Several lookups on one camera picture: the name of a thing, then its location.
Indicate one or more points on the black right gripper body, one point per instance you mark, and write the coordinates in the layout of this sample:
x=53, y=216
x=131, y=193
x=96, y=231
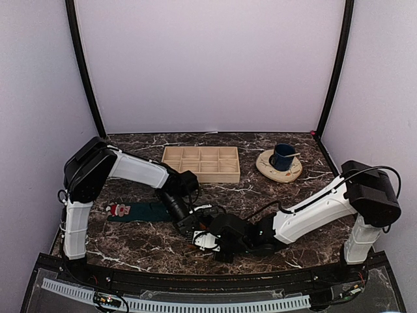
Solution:
x=238, y=248

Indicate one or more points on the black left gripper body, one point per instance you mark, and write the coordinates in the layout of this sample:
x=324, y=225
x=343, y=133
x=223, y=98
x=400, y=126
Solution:
x=187, y=220

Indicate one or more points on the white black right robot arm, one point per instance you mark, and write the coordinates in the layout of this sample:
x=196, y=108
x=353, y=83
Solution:
x=361, y=190

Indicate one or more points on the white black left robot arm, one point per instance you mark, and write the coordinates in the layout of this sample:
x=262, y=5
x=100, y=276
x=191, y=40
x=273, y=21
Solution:
x=87, y=171

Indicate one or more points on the green christmas bear sock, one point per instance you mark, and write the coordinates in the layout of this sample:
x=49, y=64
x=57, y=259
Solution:
x=137, y=212

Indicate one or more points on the wooden compartment tray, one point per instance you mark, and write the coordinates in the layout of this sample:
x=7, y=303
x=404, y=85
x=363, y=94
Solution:
x=210, y=164

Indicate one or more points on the cream saucer plate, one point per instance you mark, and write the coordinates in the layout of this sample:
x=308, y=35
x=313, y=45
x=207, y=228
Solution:
x=265, y=167

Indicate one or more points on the dark blue mug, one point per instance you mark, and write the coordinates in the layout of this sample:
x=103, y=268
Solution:
x=277, y=161

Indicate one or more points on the wooden stirrer stick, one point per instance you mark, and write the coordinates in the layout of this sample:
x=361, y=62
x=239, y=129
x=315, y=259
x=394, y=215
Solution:
x=292, y=155

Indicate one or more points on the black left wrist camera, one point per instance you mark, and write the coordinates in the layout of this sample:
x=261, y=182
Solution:
x=188, y=183

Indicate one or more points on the black front table rail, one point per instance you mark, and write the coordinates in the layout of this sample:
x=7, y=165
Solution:
x=197, y=272

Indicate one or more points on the white slotted cable duct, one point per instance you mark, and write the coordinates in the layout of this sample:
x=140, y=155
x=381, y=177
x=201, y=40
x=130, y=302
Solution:
x=158, y=301

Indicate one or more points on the black left frame post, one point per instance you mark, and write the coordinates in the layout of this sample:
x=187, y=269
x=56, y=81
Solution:
x=82, y=67

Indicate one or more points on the black frame post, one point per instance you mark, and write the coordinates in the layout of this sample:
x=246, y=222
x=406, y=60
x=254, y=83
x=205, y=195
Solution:
x=337, y=68
x=82, y=67

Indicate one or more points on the black right frame post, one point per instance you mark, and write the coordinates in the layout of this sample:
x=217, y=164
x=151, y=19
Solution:
x=337, y=68

